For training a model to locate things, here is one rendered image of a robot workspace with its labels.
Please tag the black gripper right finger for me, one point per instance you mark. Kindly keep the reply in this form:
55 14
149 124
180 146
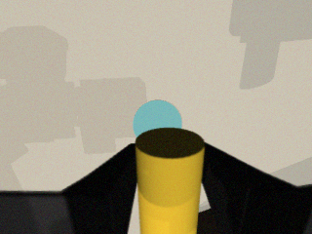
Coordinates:
246 200

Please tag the cyan circle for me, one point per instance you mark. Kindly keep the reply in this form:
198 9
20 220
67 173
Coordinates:
156 114

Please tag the yellow cylinder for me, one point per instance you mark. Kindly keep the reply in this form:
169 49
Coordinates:
169 168

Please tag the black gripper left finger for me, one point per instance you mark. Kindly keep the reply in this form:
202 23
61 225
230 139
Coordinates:
98 203

